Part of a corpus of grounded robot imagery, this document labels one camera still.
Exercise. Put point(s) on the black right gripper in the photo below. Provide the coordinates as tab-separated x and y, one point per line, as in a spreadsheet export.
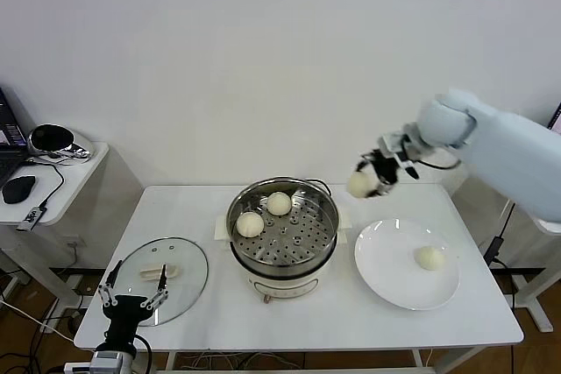
386	171

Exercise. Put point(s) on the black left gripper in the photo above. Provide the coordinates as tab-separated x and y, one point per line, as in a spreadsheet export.
125	317

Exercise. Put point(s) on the white steamed baozi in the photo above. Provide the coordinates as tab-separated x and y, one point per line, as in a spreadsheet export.
358	185
279	203
430	258
250	224

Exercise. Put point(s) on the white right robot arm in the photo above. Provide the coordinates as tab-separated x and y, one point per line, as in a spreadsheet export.
504	150

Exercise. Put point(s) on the stainless steel steamer basket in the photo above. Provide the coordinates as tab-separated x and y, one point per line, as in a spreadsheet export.
307	251

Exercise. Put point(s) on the white round plate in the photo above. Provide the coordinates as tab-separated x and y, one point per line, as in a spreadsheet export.
385	269

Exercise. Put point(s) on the white side desk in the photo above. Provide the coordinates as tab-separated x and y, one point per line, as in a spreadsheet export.
79	199
541	260

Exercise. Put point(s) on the black computer mouse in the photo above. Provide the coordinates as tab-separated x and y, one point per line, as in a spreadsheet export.
19	189

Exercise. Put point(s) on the chrome silver helmet-shaped device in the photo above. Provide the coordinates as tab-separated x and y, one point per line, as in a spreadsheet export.
66	148

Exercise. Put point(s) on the open black laptop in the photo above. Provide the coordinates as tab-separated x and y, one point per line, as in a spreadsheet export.
9	159

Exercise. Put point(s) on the open grey laptop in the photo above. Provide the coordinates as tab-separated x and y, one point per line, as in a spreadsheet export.
556	120

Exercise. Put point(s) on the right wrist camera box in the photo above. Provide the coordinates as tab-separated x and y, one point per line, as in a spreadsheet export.
394	143

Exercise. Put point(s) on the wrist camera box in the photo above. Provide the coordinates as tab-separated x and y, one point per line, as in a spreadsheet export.
394	143
79	368

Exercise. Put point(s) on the white wall socket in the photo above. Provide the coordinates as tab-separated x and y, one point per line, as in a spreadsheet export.
74	242

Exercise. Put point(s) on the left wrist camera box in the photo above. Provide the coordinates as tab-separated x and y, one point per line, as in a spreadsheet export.
79	368

